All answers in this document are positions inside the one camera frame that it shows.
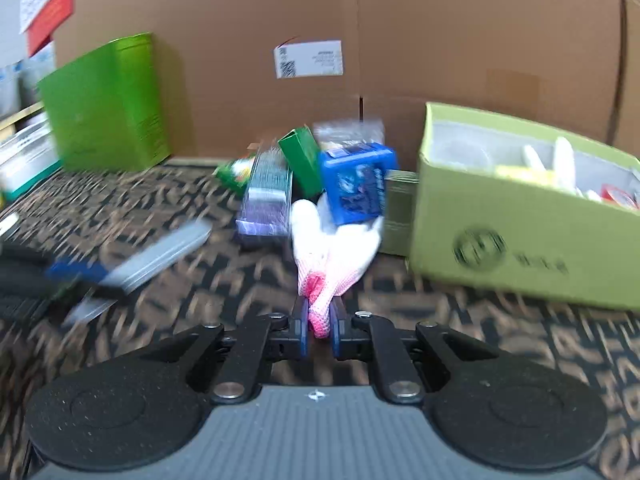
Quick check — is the white green display shelf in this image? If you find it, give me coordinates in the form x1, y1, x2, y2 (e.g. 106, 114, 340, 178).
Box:
0, 102, 64, 204

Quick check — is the blue card box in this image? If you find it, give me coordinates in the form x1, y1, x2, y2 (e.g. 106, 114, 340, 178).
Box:
319, 142, 400, 227

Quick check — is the light green box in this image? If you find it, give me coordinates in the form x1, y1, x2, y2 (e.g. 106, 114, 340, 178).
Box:
407, 102, 640, 312

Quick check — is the large cardboard box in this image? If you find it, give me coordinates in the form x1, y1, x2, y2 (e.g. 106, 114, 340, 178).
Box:
52, 0, 640, 171

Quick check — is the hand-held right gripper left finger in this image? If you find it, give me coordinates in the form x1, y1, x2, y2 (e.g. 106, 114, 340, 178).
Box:
165, 297, 312, 405

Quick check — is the white shipping label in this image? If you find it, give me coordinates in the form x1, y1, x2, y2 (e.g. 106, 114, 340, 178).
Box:
273, 39, 345, 80

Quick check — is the yellow green medicine box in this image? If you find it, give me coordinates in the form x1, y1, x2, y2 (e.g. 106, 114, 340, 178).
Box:
494, 164, 557, 189

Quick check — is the grey box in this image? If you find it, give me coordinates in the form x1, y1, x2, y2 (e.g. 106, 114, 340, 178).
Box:
62, 221, 214, 325

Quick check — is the green snack packet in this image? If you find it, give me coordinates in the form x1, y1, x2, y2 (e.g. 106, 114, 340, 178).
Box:
214, 157, 254, 194

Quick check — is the dark shiny box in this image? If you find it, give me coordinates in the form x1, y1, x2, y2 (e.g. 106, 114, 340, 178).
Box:
235, 152, 294, 249

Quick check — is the zip bag of swabs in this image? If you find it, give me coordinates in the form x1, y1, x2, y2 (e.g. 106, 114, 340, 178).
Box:
312, 117, 386, 155

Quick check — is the red white printed sign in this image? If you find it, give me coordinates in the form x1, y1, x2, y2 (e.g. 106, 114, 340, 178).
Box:
20, 0, 76, 59

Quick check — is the large green gift box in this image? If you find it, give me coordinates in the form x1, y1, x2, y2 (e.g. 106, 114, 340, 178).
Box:
37, 32, 172, 174

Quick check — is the dark olive box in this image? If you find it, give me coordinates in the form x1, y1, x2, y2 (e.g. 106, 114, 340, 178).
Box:
382, 169, 419, 257

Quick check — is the small green box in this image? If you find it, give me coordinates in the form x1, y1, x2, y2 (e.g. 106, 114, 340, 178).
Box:
277, 127, 324, 199

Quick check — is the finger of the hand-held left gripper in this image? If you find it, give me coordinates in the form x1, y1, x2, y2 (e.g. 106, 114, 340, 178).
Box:
44, 259, 110, 285

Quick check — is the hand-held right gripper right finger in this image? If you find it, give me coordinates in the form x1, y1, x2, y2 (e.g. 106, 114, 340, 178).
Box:
330, 297, 481, 405

